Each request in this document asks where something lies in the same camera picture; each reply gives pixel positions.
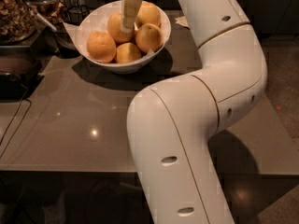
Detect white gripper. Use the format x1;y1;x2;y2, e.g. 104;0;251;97
121;0;143;33

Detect orange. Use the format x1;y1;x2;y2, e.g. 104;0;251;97
107;12;135;44
87;31;116;63
135;2;161;28
115;42;142;63
135;23;163;53

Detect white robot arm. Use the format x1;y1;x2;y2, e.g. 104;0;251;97
127;0;267;224

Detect white ceramic bowl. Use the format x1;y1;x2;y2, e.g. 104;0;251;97
69;1;171;74

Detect white paper bowl liner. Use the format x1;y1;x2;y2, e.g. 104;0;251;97
64;1;163;67

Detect folded paper napkins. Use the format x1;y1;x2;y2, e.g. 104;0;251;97
175;16;189;28

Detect glass jar of nuts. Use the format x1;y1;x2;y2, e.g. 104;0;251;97
0;0;36;45

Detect black appliance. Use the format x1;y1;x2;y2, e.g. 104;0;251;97
0;49;43;100

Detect dark wire cup holder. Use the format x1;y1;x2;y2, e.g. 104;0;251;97
67;5;90;25

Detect white spoon handle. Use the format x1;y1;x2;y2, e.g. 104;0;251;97
21;0;57;32

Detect black power cable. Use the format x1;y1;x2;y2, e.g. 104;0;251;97
0;75;34;161

